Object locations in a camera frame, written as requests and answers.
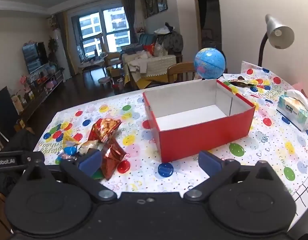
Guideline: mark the round white stool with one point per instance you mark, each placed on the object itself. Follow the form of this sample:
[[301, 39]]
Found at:
[[105, 80]]

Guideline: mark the grey curtain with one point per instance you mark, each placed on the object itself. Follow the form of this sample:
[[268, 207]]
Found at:
[[130, 17]]

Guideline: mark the dark jacket pile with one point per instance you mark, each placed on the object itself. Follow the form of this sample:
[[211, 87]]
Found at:
[[171, 40]]

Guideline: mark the dark cloth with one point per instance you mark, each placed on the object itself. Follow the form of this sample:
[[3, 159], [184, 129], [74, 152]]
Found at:
[[21, 141]]

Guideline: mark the wooden television cabinet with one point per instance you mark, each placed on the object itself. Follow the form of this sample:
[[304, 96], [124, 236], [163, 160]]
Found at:
[[44, 90]]

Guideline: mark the potted plant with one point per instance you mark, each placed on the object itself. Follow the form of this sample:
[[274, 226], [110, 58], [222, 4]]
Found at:
[[52, 46]]

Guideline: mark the yellow armchair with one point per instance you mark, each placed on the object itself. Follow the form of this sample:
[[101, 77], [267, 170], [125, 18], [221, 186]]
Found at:
[[114, 58]]

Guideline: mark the wooden chair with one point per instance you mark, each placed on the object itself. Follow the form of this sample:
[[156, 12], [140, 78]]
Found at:
[[180, 70]]

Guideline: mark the silver desk lamp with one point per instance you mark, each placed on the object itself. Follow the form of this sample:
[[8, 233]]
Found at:
[[279, 33]]

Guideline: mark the blue candy packet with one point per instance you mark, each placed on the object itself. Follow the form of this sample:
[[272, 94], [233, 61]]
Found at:
[[70, 150]]

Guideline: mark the blue globe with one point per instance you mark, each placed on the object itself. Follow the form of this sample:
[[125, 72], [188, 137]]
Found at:
[[210, 62]]

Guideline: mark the red white toy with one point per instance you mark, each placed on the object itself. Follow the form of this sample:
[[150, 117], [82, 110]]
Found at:
[[118, 83]]

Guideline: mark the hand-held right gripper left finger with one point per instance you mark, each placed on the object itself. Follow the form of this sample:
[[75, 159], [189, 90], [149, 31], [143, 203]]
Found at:
[[90, 161]]

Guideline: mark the yellow curtain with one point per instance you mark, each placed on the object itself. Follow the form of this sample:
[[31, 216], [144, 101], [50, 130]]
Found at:
[[69, 42]]

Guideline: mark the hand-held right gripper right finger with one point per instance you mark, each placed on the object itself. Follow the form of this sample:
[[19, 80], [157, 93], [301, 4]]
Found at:
[[209, 161]]

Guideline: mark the red foil snack bag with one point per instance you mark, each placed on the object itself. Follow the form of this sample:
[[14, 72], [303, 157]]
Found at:
[[111, 160]]

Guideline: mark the red cardboard box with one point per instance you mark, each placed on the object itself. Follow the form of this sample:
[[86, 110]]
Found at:
[[194, 140]]

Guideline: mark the white grid paper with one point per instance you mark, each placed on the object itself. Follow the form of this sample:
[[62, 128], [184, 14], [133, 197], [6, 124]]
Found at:
[[302, 195]]

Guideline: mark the television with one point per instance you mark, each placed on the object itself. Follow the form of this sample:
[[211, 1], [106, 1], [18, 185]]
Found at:
[[34, 57]]

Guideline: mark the white standing air conditioner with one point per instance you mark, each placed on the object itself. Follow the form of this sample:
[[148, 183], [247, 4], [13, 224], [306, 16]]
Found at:
[[62, 50]]

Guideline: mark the yellow snack packet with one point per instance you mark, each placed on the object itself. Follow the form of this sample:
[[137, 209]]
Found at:
[[69, 140]]

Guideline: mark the pink flowers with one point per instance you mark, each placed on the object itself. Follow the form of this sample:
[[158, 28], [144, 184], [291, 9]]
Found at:
[[25, 81]]

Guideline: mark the black cabinet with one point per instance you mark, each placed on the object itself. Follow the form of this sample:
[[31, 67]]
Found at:
[[4, 110]]

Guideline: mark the opened green red wrapper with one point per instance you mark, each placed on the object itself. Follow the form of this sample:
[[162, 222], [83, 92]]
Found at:
[[240, 83]]

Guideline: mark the balloon print tablecloth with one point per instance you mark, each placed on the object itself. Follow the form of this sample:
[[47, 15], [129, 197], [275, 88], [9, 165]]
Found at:
[[144, 115]]

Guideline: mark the large red chip bag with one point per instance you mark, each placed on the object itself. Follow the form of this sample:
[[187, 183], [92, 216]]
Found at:
[[105, 127]]

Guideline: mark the silver pink snack packet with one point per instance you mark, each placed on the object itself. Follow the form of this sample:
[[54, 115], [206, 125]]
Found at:
[[66, 157]]

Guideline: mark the tissue pack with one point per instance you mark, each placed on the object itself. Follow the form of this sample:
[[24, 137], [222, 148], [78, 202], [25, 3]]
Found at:
[[291, 110]]

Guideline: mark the large window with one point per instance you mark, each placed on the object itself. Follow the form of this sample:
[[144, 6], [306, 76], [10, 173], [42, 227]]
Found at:
[[89, 27]]

